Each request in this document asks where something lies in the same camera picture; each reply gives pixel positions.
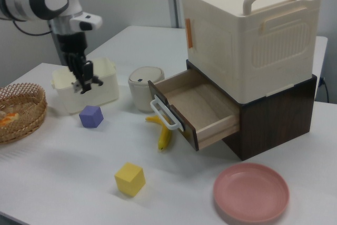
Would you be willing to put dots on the yellow toy banana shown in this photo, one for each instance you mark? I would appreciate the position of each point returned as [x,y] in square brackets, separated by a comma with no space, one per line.
[165,135]

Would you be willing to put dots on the woven wicker basket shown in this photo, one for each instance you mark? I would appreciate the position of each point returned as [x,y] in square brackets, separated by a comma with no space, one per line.
[29,119]

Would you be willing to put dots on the orange glazed toy bread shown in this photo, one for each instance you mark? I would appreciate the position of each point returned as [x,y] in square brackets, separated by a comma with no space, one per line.
[9,118]

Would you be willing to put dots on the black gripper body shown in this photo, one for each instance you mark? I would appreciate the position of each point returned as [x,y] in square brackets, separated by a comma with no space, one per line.
[72,43]

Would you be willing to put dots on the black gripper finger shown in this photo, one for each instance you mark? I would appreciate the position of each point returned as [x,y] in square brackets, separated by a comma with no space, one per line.
[76,69]
[89,73]

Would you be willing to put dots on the cream mini trash can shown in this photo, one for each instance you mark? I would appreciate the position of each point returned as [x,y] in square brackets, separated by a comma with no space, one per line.
[140,93]

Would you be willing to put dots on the pink plastic plate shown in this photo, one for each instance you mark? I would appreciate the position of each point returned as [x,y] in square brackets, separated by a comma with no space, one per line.
[250,193]

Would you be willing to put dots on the black and white panda toy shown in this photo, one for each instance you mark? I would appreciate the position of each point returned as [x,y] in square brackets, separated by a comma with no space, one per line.
[76,87]

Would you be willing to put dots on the white plastic bin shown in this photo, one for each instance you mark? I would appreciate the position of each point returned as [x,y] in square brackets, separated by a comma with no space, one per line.
[105,88]

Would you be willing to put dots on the dark brown wooden cabinet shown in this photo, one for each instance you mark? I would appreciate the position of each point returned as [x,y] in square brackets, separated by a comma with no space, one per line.
[276,125]

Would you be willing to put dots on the cream plastic storage box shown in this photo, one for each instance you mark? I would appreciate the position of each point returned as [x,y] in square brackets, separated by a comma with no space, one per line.
[223,51]

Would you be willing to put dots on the purple foam cube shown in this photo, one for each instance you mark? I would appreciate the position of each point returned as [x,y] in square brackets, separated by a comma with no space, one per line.
[90,118]

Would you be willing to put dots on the yellow foam cube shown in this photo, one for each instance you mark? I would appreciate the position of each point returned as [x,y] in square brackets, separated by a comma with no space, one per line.
[129,180]

